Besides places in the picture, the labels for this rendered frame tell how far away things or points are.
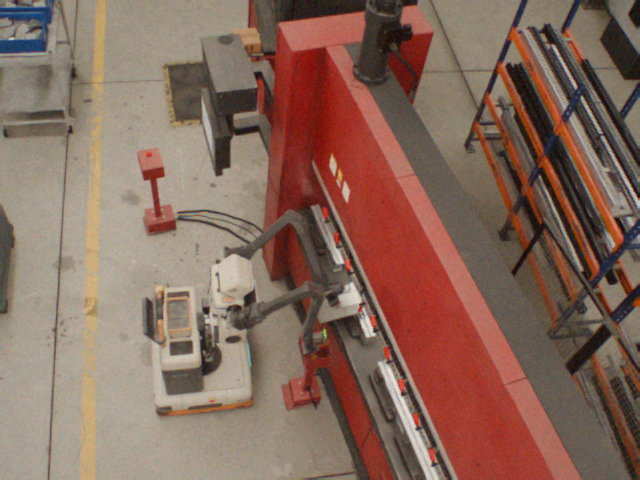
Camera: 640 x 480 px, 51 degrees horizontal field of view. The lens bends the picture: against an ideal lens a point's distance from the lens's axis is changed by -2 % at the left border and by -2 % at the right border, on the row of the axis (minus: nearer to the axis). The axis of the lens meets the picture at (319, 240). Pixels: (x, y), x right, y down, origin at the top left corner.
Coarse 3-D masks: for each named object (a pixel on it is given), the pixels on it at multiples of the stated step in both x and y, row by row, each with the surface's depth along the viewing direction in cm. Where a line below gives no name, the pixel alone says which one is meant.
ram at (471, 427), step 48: (336, 96) 366; (336, 144) 383; (336, 192) 402; (384, 192) 332; (384, 240) 346; (384, 288) 361; (432, 288) 303; (432, 336) 314; (432, 384) 327; (480, 384) 278; (432, 432) 340; (480, 432) 288
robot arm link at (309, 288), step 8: (304, 288) 368; (312, 288) 368; (320, 288) 372; (280, 296) 375; (288, 296) 371; (296, 296) 370; (304, 296) 369; (312, 296) 368; (320, 296) 369; (264, 304) 378; (272, 304) 375; (280, 304) 374; (288, 304) 374; (256, 312) 377; (264, 312) 377; (272, 312) 378; (256, 320) 379
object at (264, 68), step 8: (256, 64) 434; (264, 64) 435; (256, 72) 432; (264, 72) 431; (272, 72) 432; (264, 80) 435; (272, 80) 427; (272, 88) 423; (272, 96) 428; (272, 104) 424
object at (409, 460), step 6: (396, 438) 382; (402, 438) 383; (408, 444) 381; (402, 450) 378; (408, 450) 379; (402, 456) 379; (408, 456) 377; (408, 462) 375; (414, 462) 375; (408, 468) 373; (414, 468) 373; (414, 474) 371; (420, 474) 372
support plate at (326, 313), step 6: (348, 288) 426; (324, 300) 419; (324, 306) 417; (330, 306) 417; (348, 306) 418; (354, 306) 419; (324, 312) 414; (330, 312) 415; (336, 312) 415; (342, 312) 415; (348, 312) 416; (354, 312) 416; (318, 318) 411; (324, 318) 412; (330, 318) 412; (336, 318) 413
